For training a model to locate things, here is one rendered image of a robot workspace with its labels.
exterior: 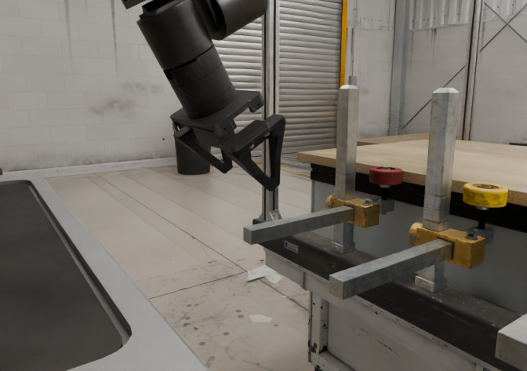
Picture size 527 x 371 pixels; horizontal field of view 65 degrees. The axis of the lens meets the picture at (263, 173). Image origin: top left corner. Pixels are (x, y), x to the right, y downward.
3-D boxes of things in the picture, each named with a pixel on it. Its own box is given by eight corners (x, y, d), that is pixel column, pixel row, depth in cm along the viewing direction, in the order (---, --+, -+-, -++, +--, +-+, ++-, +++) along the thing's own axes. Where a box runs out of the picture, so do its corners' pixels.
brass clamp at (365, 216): (362, 228, 95) (363, 207, 94) (322, 215, 106) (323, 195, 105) (380, 223, 99) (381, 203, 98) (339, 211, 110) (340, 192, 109)
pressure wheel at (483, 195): (458, 230, 92) (463, 179, 89) (499, 234, 88) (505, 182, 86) (459, 241, 84) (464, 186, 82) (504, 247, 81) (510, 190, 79)
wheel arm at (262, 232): (252, 249, 82) (251, 228, 81) (242, 244, 85) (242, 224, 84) (394, 214, 106) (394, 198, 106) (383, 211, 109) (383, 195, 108)
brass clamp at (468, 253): (467, 270, 75) (470, 243, 74) (405, 248, 86) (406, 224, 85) (485, 262, 79) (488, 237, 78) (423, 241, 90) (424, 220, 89)
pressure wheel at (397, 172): (361, 210, 107) (363, 166, 105) (380, 205, 112) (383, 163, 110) (387, 217, 101) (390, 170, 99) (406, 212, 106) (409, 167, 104)
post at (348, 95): (341, 279, 105) (349, 85, 96) (332, 274, 108) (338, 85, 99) (351, 275, 107) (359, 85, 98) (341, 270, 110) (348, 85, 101)
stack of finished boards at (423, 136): (460, 143, 807) (461, 135, 804) (380, 154, 666) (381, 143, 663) (425, 140, 868) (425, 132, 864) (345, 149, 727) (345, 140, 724)
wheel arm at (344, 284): (343, 306, 62) (343, 279, 61) (327, 297, 65) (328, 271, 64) (492, 246, 86) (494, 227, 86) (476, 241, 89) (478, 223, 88)
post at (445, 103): (430, 328, 85) (449, 87, 76) (415, 320, 88) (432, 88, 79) (440, 322, 87) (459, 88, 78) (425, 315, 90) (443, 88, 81)
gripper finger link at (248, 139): (270, 161, 50) (238, 93, 46) (310, 173, 44) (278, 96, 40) (227, 195, 47) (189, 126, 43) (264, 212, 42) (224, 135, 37)
